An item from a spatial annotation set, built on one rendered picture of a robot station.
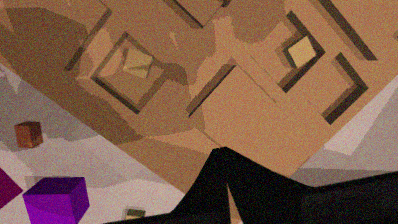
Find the tan block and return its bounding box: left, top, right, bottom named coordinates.
left=282, top=36, right=316, bottom=68
left=123, top=48, right=154, bottom=79
left=126, top=209, right=146, bottom=219

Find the orange-brown cube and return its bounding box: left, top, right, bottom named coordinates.
left=14, top=121, right=43, bottom=148

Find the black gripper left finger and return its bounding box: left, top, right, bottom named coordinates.
left=104, top=148, right=231, bottom=224

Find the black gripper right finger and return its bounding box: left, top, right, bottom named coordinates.
left=220, top=147, right=398, bottom=224

